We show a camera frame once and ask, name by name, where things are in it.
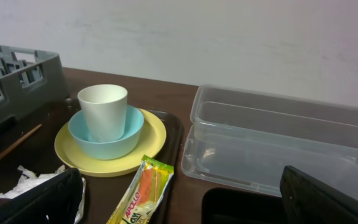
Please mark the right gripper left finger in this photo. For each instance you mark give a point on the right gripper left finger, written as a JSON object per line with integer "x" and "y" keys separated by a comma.
{"x": 57, "y": 200}

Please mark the yellow green snack wrapper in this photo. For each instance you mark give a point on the yellow green snack wrapper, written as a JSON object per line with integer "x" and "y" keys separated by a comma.
{"x": 144, "y": 194}

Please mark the clear plastic container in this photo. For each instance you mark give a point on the clear plastic container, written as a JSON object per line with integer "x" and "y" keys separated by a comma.
{"x": 245, "y": 139}

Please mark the crumpled white tissue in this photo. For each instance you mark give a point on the crumpled white tissue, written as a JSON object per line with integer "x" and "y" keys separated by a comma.
{"x": 28, "y": 180}

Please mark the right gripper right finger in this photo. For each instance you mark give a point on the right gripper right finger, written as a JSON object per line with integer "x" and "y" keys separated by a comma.
{"x": 307, "y": 200}

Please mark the light blue bowl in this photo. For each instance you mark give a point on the light blue bowl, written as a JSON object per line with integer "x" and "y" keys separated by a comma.
{"x": 112, "y": 149}

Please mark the yellow plate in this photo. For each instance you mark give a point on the yellow plate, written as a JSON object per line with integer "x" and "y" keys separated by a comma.
{"x": 152, "y": 139}

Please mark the grey dishwasher rack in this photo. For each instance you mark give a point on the grey dishwasher rack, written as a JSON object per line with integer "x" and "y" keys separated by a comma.
{"x": 28, "y": 79}

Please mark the black tray bin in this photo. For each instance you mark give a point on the black tray bin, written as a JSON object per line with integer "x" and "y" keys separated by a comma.
{"x": 220, "y": 205}

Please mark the white cup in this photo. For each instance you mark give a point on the white cup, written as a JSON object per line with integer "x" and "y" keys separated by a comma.
{"x": 104, "y": 107}

